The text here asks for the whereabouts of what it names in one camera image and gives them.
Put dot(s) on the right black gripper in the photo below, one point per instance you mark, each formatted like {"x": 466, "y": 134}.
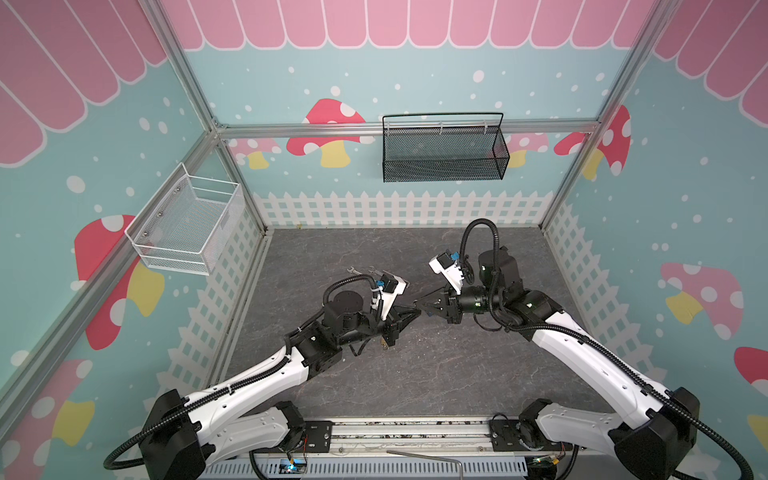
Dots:
{"x": 452, "y": 305}

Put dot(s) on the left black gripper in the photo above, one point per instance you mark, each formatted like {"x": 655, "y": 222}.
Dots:
{"x": 396, "y": 320}

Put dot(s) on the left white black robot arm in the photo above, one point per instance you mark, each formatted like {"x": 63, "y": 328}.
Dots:
{"x": 183, "y": 435}

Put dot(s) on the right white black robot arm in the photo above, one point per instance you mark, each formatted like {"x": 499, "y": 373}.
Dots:
{"x": 650, "y": 428}

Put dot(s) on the grey metal hex key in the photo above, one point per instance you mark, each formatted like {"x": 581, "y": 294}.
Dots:
{"x": 458, "y": 464}

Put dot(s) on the left green circuit board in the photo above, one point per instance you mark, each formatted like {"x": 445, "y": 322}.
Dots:
{"x": 292, "y": 467}

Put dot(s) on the green circuit board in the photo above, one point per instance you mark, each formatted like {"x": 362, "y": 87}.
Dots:
{"x": 549, "y": 461}
{"x": 292, "y": 467}

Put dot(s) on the right green circuit board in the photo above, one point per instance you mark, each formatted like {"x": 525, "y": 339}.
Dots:
{"x": 549, "y": 461}

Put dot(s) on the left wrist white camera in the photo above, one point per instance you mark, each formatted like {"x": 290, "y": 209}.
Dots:
{"x": 387, "y": 289}

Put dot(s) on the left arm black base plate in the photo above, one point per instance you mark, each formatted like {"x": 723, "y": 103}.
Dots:
{"x": 309, "y": 437}

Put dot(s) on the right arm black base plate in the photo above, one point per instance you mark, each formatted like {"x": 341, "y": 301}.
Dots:
{"x": 508, "y": 435}

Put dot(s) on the black mesh wall basket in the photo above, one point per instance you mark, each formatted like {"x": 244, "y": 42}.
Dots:
{"x": 441, "y": 147}

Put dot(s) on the white mesh wall basket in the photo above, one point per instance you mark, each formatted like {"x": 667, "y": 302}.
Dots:
{"x": 187, "y": 224}

